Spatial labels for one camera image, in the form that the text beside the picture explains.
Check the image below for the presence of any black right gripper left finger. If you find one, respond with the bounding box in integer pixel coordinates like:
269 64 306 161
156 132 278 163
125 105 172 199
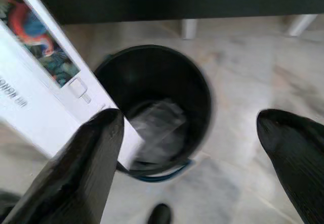
2 109 125 224

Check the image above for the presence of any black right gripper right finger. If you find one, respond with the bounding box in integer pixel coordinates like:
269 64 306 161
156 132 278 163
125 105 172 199
256 109 324 224

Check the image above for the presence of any long white Honor box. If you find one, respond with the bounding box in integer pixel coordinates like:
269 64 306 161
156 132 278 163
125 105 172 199
0 0 145 171

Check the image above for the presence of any clear plastic wrap trash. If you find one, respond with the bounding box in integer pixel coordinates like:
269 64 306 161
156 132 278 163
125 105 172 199
128 98 189 163

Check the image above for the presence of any black right robot foot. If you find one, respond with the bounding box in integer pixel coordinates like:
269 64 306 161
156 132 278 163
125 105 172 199
147 203 172 224

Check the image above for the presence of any white furniture leg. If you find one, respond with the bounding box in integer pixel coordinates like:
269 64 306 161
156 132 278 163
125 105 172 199
285 14 318 37
181 19 198 40

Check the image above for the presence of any black bucket with blue handle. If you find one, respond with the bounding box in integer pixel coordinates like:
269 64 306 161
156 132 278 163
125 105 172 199
93 44 213 184

